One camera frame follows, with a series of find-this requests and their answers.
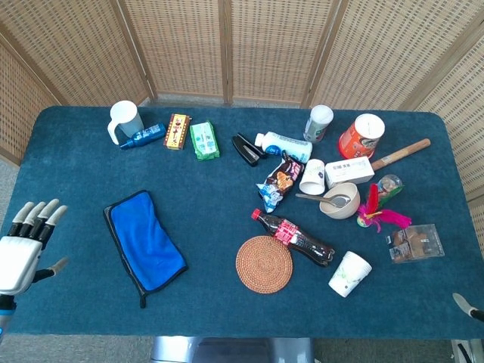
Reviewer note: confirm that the green wet wipes pack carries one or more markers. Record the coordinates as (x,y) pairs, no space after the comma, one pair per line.
(204,140)

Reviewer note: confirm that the white and green canister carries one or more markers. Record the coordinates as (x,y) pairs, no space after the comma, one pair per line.
(317,125)

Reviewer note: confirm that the woven bamboo screen panel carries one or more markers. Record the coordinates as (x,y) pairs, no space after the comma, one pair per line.
(385,49)
(75,49)
(461,113)
(276,45)
(177,45)
(19,106)

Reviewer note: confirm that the paper cup with green print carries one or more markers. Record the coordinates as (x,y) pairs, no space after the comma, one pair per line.
(349,274)

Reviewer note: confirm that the white bottle with blue label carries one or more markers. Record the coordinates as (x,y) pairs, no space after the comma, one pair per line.
(289,146)

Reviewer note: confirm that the small white paper cup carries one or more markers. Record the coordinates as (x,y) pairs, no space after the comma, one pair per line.
(313,175)

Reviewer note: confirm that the red and yellow box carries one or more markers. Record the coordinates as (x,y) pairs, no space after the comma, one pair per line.
(176,131)

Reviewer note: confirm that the beige spoon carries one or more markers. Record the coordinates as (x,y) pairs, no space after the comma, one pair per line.
(340,200)

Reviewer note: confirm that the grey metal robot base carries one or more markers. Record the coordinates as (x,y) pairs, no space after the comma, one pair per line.
(227,351)

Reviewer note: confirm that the orange instant noodle cup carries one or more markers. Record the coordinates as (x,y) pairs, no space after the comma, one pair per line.
(357,141)

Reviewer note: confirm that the pink feather shuttlecock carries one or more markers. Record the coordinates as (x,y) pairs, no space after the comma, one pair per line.
(389,217)

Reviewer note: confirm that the white cardboard box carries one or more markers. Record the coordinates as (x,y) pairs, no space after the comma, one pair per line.
(349,172)

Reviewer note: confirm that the blue carpet table cover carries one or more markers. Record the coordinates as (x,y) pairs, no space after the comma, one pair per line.
(211,189)

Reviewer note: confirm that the clear plastic snack box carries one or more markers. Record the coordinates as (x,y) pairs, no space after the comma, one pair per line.
(416,244)

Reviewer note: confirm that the small clear wrapped jar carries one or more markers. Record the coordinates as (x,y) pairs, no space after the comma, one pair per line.
(389,183)

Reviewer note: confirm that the grey and blue cloth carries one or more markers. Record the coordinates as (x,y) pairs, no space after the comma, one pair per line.
(147,242)

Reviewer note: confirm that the black stapler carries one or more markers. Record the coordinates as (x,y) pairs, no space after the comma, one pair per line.
(246,149)

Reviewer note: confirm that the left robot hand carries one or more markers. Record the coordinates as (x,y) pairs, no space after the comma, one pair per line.
(19,261)

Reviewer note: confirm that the brown and blue snack bag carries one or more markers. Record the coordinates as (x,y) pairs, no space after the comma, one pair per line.
(280,181)

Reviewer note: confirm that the round woven rattan coaster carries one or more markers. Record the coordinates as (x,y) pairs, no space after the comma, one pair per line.
(264,264)

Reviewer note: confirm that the blue spray bottle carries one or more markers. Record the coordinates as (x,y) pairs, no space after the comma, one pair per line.
(145,135)

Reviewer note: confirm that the cola bottle with red label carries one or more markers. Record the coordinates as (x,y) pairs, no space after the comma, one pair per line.
(295,236)

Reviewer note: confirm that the beige bowl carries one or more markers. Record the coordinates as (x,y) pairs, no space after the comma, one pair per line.
(332,213)

